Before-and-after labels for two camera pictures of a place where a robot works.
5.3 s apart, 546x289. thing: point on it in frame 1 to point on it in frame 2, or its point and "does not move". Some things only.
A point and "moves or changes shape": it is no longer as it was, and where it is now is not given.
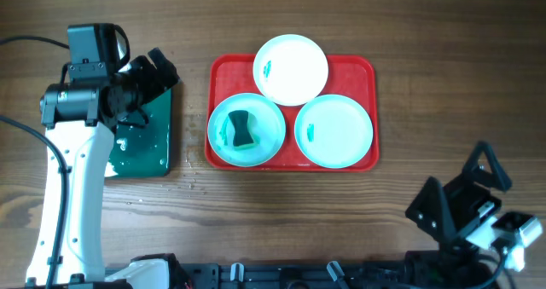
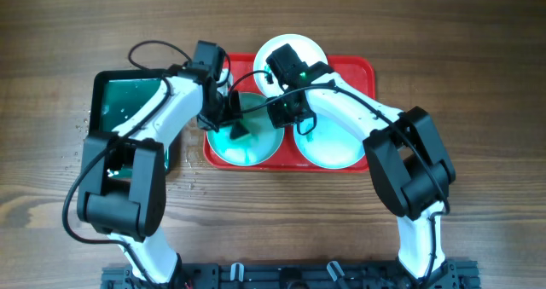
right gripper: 452,216 to 278,120
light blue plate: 333,131 does not move
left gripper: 154,83 to 233,112
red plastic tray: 353,76 does not move
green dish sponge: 242,135 moves or changes shape
